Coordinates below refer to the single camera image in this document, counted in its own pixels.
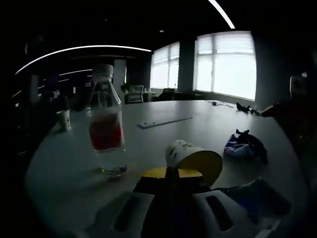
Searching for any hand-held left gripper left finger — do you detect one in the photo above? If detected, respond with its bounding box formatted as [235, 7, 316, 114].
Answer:
[84, 166, 174, 238]

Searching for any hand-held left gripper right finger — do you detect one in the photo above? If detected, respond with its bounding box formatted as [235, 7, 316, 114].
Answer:
[173, 168, 272, 238]

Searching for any black cable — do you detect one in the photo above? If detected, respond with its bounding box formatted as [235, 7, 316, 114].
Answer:
[235, 128, 269, 165]

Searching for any small blue snack packet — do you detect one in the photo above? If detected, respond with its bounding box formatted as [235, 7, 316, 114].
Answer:
[223, 133, 256, 158]

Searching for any printed paper cup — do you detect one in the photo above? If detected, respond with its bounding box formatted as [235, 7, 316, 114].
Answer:
[56, 110, 72, 132]
[164, 139, 223, 187]

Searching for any clear water bottle red label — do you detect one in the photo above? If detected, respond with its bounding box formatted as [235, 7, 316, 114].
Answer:
[88, 63, 128, 178]

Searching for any small black object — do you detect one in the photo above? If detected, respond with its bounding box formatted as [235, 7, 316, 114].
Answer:
[236, 102, 251, 113]

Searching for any wide window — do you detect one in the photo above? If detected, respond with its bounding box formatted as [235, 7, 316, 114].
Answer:
[194, 30, 258, 101]

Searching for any white table socket strip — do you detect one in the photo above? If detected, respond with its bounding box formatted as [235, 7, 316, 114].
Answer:
[137, 116, 194, 130]

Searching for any dark office chair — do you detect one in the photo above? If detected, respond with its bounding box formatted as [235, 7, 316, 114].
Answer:
[161, 87, 176, 100]

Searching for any short ceiling light strip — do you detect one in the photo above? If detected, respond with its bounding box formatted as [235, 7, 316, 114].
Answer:
[207, 0, 236, 29]

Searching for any narrow window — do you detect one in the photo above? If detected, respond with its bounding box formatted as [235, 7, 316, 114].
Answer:
[150, 41, 180, 89]

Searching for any white office chair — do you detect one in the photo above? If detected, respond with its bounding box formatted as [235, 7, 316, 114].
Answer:
[128, 84, 145, 103]

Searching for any long curved ceiling light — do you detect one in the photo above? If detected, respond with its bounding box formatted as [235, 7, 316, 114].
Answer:
[14, 45, 152, 75]

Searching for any white charger cable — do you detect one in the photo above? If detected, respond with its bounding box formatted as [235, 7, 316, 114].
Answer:
[205, 100, 235, 109]

